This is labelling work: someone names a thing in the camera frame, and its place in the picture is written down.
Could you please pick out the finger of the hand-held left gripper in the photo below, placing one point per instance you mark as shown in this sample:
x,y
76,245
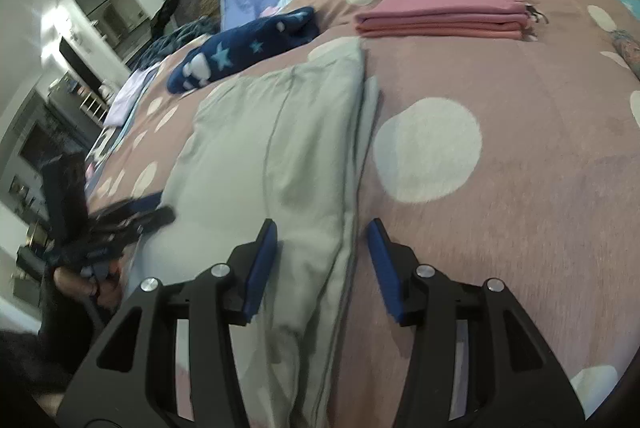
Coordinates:
x,y
142,203
155,218

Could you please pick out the dark cabinet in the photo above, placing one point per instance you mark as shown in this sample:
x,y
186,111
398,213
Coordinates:
x,y
45,142

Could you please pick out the dark teal blanket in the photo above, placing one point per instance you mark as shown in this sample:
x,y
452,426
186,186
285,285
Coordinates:
x,y
175,37

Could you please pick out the light grey garment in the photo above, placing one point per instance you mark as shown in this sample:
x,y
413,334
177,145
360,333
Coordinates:
x,y
280,132

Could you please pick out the patterned fabric item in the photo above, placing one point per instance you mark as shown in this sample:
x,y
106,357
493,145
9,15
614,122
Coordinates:
x,y
629,50

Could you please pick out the black clothing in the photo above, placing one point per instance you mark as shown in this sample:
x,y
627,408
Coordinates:
x,y
167,7

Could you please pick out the folded pink garment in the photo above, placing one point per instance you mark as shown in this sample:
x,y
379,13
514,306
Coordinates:
x,y
450,7

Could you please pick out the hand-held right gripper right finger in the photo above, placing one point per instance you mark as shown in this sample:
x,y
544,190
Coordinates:
x,y
382,268

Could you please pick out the lavender cloth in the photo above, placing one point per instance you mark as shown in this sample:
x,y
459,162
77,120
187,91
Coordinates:
x,y
127,100

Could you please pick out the person's left forearm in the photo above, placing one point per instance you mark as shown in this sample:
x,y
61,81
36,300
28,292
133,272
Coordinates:
x,y
35,353

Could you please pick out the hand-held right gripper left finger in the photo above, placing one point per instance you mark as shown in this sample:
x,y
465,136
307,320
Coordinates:
x,y
260,268

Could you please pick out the navy star-print garment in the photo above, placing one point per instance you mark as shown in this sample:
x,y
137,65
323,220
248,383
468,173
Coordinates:
x,y
235,47

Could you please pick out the person's left hand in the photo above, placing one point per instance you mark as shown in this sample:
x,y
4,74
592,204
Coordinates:
x,y
75,285

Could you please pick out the pink polka-dot blanket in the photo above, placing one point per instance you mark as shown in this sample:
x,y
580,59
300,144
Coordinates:
x,y
500,233

